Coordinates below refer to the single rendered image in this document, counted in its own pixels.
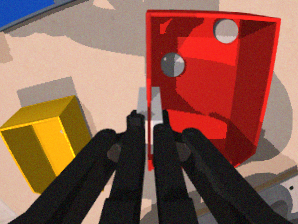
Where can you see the red bin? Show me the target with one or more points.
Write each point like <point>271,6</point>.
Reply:
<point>224,87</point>

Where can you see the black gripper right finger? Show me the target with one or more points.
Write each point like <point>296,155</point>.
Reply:
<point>228,196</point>

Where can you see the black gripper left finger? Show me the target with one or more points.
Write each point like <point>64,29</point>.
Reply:
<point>70,196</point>

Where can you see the yellow bin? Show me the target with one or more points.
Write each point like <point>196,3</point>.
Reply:
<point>40,150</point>

